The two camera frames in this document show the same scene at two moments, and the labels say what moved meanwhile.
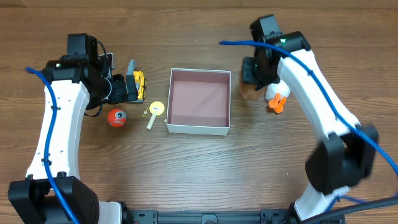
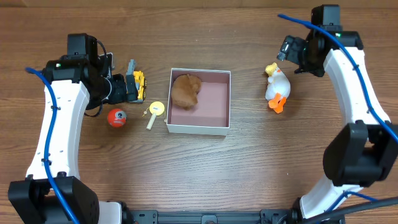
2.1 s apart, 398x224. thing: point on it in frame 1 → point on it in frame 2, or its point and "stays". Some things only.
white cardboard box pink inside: x=199 y=101 stays
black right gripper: x=249 y=72 → x=296 y=53
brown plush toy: x=249 y=90 → x=185 y=89
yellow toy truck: x=140 y=81 stays
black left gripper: x=130 y=88 stays
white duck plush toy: x=277 y=94 stays
